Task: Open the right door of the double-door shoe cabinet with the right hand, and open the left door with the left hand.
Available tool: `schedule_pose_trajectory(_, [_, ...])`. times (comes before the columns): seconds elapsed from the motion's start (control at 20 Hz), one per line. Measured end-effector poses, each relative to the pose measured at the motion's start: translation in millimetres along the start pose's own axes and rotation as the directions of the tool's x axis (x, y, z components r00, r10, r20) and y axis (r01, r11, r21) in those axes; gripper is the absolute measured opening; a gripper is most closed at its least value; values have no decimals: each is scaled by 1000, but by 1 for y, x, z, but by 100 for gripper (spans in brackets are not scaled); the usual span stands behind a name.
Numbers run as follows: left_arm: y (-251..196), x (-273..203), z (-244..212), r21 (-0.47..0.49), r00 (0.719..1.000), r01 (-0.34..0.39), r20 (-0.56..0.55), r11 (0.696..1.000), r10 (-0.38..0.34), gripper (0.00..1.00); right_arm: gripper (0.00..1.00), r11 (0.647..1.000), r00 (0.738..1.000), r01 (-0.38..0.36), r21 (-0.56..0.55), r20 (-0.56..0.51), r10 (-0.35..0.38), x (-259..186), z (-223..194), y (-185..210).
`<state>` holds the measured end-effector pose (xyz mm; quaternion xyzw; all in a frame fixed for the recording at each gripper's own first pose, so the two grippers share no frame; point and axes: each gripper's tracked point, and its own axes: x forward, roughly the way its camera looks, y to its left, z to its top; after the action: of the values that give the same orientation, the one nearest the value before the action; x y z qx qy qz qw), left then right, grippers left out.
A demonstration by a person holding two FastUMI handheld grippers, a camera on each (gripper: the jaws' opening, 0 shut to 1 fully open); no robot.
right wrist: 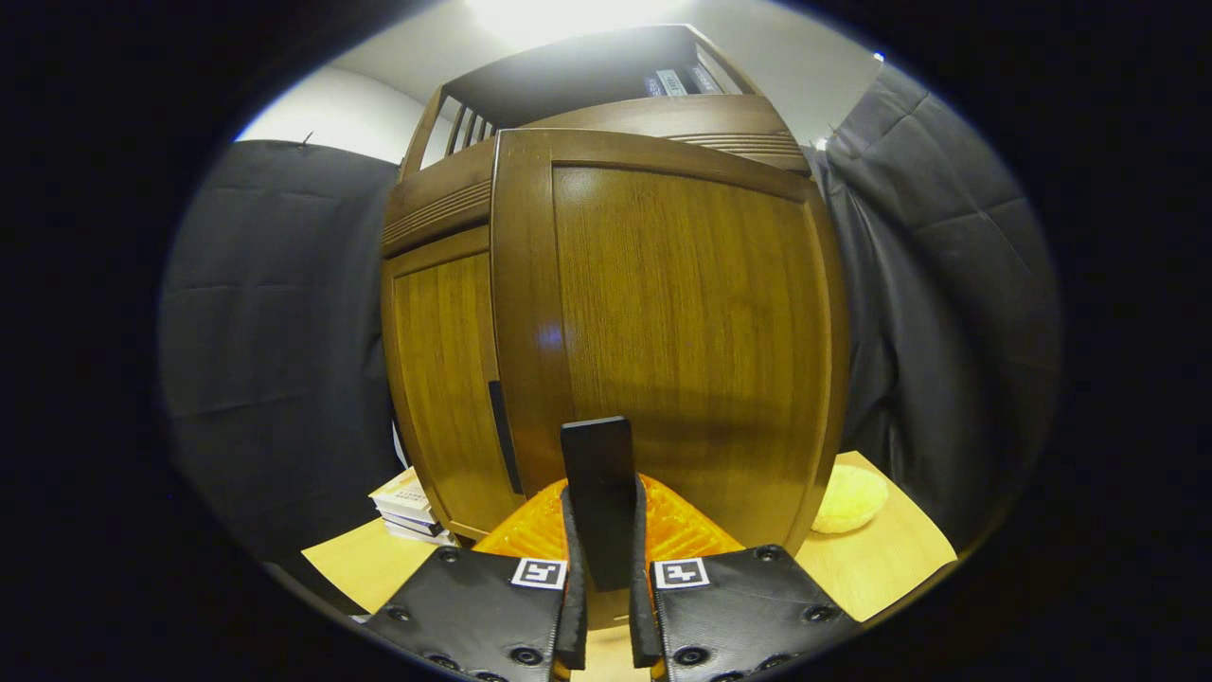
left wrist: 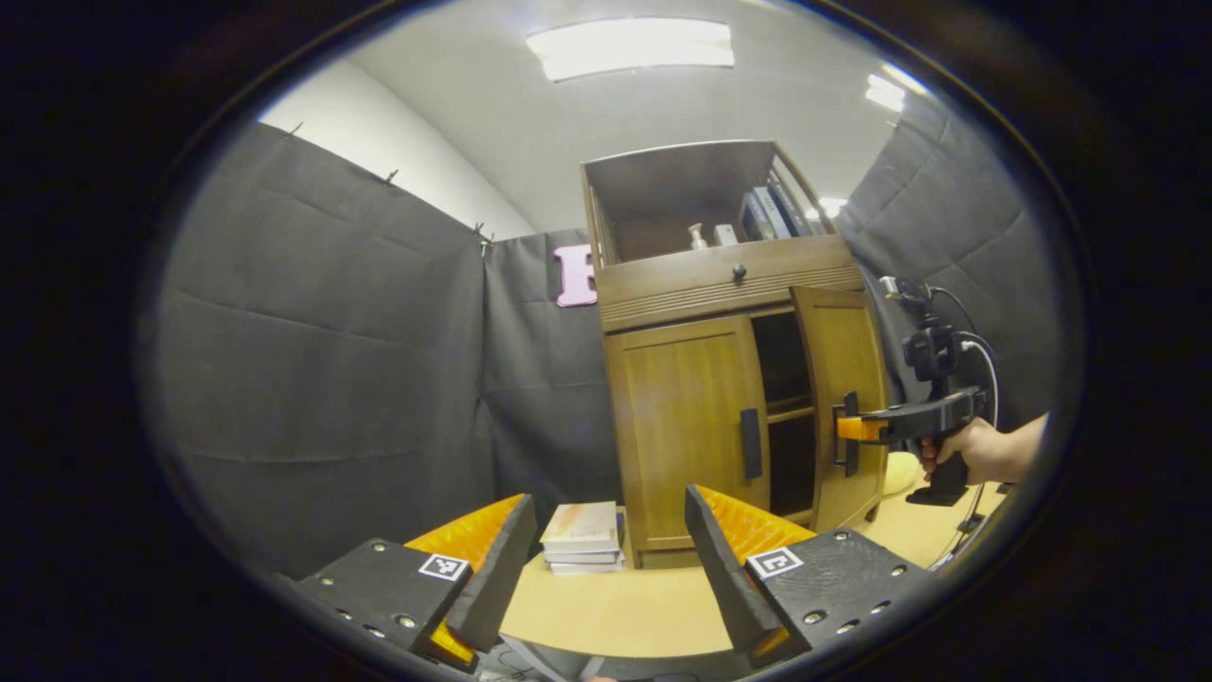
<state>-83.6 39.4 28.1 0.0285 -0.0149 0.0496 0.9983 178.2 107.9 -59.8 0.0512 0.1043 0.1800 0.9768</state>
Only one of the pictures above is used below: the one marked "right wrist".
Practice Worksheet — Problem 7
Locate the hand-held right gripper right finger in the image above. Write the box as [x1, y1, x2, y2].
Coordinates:
[630, 472, 863, 682]

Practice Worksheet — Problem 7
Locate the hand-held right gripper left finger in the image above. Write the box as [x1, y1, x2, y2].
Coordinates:
[365, 474, 590, 682]

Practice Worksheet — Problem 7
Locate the black door handle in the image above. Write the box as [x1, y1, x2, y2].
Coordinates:
[488, 381, 525, 495]
[561, 416, 637, 593]

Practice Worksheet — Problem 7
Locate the wooden shoe cabinet door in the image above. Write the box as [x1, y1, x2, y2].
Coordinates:
[490, 128, 850, 631]
[382, 225, 526, 543]

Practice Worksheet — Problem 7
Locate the wooden double-door shoe cabinet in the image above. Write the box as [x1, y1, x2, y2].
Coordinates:
[381, 24, 815, 546]

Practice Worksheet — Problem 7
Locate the wooden cabinet drawer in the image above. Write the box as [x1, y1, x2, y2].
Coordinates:
[382, 95, 811, 259]

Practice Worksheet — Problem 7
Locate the stack of white books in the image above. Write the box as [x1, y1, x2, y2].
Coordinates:
[368, 467, 454, 547]

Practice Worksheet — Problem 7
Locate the yellow round cushion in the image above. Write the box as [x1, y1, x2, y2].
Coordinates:
[811, 464, 891, 535]

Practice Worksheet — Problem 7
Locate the black backdrop cloth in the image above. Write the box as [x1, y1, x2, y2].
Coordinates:
[161, 62, 1061, 560]

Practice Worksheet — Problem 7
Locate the large ceiling light panel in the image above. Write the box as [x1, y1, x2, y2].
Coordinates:
[464, 0, 683, 44]

